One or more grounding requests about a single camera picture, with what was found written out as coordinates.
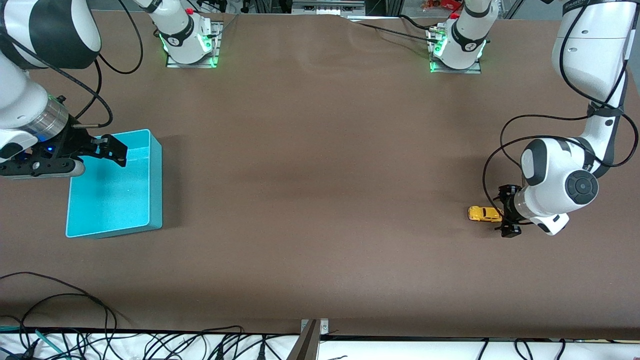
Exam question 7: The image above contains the yellow toy beetle car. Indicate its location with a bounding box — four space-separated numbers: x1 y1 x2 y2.
467 205 503 223

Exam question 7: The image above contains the teal plastic box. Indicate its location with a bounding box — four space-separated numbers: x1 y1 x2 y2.
65 128 164 239

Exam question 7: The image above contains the red packet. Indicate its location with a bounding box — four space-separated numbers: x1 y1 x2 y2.
422 0 463 12

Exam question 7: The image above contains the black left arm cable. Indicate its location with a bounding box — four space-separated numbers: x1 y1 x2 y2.
481 0 640 221

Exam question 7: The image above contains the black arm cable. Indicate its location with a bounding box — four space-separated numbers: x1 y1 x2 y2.
10 0 144 130
481 0 640 221

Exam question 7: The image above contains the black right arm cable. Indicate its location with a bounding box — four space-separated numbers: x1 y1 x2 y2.
10 0 144 130

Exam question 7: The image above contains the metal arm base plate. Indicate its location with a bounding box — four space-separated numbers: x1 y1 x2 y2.
166 21 221 69
429 26 482 75

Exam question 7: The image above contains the long looping black cable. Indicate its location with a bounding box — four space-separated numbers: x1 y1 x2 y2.
0 271 132 333

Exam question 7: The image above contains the short looping black cable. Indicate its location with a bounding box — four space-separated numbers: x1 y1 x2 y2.
20 293 118 333

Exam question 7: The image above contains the black base power cable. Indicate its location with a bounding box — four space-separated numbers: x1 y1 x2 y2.
345 14 443 45

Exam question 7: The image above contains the teal cable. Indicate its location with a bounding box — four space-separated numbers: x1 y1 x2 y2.
0 325 66 360

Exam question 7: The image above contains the metal corner bracket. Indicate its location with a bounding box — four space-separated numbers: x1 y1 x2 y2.
300 318 330 336

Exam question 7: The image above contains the dark metal post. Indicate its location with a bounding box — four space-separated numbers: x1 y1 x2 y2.
286 320 321 360

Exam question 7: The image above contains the aluminium frame profile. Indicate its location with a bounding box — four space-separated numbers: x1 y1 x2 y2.
291 0 366 16

